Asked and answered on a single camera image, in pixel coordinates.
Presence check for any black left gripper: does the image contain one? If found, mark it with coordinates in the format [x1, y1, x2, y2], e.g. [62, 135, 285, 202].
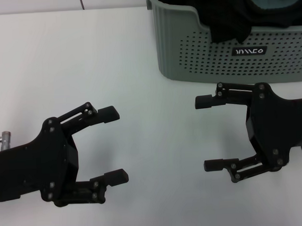
[0, 113, 130, 210]

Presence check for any grey perforated storage box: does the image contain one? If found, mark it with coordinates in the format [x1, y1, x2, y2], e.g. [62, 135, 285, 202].
[146, 0, 302, 89]

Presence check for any black towel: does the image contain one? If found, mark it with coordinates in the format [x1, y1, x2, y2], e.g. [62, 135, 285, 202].
[152, 0, 302, 47]

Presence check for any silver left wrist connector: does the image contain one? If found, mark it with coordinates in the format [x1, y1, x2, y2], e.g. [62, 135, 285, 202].
[0, 130, 13, 152]

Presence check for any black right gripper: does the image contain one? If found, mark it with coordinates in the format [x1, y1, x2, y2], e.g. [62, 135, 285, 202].
[194, 78, 302, 185]

